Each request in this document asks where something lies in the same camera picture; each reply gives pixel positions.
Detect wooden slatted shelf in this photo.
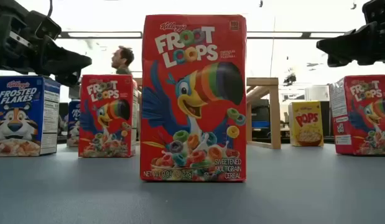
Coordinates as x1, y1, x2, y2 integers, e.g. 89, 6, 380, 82
132, 77, 282, 149

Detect black equipment box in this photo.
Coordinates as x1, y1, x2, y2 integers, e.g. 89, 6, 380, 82
251, 98, 271, 122

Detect person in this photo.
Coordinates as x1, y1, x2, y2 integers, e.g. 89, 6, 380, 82
110, 45, 136, 75

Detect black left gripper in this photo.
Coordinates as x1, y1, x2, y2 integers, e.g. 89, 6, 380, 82
0, 12, 93, 88

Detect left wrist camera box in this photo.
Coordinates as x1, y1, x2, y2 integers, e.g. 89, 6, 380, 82
26, 10, 63, 40

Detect yellow Corn Pops cereal box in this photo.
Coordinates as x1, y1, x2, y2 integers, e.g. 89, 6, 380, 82
287, 101, 325, 147

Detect grey-blue table mat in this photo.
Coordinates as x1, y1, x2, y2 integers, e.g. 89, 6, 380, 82
0, 142, 385, 224

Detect black partition panel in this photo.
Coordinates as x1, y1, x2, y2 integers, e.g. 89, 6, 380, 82
319, 101, 332, 138

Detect blue storage bin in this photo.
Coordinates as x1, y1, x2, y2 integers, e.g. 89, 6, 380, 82
251, 120, 271, 129

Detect red Froot Loops cereal box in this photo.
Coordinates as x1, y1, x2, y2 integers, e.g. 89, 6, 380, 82
78, 73, 139, 158
139, 14, 248, 183
328, 74, 385, 156

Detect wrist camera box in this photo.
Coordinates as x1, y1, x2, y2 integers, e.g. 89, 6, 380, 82
362, 0, 385, 24
26, 10, 63, 40

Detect black metal table frame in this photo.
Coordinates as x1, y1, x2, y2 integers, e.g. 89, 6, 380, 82
57, 135, 336, 147

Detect black ceiling-mounted camera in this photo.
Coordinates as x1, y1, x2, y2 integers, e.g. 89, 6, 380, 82
283, 73, 297, 86

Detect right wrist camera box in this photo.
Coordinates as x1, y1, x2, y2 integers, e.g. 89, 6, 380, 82
362, 0, 385, 24

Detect blue Frosted Flakes cereal box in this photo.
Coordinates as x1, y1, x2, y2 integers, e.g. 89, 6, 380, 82
0, 75, 61, 157
67, 99, 81, 147

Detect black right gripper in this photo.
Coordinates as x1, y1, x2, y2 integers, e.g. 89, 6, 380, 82
316, 21, 385, 68

